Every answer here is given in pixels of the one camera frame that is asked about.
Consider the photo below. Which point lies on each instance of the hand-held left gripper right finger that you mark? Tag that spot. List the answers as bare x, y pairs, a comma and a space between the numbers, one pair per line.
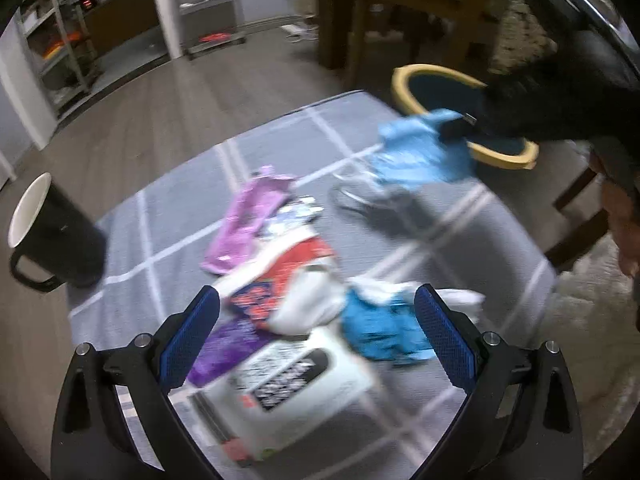
445, 340

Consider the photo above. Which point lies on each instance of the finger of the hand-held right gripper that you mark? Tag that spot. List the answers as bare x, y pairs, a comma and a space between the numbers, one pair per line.
457, 127

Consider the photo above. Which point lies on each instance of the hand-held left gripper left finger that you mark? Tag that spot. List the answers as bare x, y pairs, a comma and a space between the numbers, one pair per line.
192, 340

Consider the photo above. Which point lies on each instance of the purple packet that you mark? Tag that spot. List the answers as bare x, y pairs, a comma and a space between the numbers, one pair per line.
225, 350

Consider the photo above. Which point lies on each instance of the white tissue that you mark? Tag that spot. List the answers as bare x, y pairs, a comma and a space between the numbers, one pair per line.
462, 300

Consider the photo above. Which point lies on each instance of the dark bin with yellow rim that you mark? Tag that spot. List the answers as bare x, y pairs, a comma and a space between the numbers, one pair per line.
435, 87

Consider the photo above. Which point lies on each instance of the light blue face mask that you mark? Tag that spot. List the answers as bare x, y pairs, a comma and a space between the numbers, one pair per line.
415, 155

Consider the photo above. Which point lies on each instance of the blue wrapper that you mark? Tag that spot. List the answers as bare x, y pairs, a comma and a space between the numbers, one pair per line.
380, 330

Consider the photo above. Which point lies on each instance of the red and orange packet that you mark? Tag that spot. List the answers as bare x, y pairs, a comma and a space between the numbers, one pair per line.
285, 275

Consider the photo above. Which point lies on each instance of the white paper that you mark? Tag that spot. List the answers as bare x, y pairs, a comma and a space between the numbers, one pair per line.
310, 305

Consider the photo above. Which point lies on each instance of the pink wrapper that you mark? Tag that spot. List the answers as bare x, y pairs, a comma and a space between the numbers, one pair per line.
245, 225

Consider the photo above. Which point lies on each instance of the silver foil wrapper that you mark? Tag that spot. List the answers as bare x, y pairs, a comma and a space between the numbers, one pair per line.
292, 215

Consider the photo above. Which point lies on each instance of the person's right hand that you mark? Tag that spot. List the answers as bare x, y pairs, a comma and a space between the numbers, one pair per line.
622, 225

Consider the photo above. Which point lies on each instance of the table with lace tablecloth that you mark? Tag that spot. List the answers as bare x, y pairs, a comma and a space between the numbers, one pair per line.
520, 35

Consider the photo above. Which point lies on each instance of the dark wooden chair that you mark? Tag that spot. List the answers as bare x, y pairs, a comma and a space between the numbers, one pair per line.
575, 188

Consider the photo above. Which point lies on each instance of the grey checked tablecloth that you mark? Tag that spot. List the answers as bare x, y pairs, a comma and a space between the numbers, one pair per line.
200, 200

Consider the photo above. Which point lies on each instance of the beige shaggy rug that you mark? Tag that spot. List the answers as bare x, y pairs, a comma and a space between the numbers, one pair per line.
590, 335

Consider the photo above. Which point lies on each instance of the black mug white inside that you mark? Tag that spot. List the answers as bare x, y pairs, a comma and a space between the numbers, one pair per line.
65, 240

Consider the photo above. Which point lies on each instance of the white power strip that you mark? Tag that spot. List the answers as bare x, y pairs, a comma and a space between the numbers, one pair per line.
295, 30

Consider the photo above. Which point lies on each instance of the grey rolling cart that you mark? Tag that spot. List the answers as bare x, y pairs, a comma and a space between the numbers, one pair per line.
210, 40

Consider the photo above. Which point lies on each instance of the metal shelf rack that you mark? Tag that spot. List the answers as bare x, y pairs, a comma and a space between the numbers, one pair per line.
50, 55

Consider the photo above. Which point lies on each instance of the wooden kitchen counter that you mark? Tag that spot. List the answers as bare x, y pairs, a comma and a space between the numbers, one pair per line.
125, 20

